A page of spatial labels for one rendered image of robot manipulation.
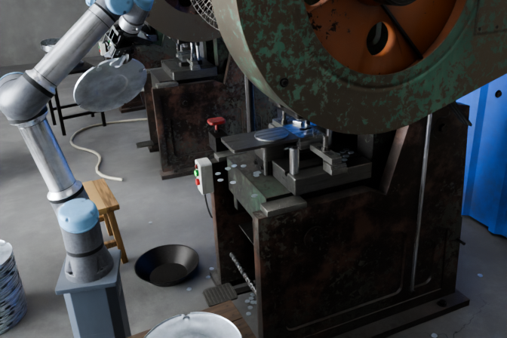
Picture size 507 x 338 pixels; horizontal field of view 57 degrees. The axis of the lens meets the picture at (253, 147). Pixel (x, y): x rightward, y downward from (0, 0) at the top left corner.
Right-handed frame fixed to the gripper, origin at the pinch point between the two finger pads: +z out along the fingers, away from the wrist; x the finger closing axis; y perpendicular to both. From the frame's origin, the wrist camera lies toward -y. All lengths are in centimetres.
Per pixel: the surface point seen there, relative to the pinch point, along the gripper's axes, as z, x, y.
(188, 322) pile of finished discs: 2, 90, 27
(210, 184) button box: 20, 52, -20
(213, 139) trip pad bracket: 12.1, 36.8, -28.2
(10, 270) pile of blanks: 80, 34, 44
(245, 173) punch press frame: -3, 58, -20
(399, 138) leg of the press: -43, 80, -51
